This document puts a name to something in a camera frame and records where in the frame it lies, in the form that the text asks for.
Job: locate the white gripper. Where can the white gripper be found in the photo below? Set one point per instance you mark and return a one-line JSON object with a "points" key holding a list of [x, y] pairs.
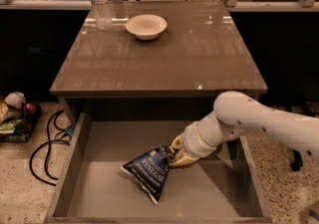
{"points": [[191, 141]]}

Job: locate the blue chip bag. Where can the blue chip bag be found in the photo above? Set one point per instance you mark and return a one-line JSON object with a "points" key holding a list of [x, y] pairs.
{"points": [[150, 170]]}

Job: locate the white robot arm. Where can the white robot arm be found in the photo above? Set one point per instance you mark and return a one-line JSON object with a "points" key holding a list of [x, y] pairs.
{"points": [[234, 114]]}

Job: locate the open grey top drawer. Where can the open grey top drawer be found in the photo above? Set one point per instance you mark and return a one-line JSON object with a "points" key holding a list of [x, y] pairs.
{"points": [[117, 172]]}

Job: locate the black rolling stand base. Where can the black rolling stand base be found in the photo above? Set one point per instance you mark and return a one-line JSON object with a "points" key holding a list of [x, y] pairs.
{"points": [[306, 108]]}

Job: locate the white ceramic bowl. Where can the white ceramic bowl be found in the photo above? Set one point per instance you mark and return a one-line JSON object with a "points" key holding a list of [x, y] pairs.
{"points": [[147, 26]]}

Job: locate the pile of items on floor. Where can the pile of items on floor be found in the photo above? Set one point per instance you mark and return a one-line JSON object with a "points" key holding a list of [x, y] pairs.
{"points": [[18, 118]]}

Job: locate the clear plastic water bottle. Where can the clear plastic water bottle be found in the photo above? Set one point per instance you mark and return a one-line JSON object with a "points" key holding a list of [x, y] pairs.
{"points": [[102, 13]]}

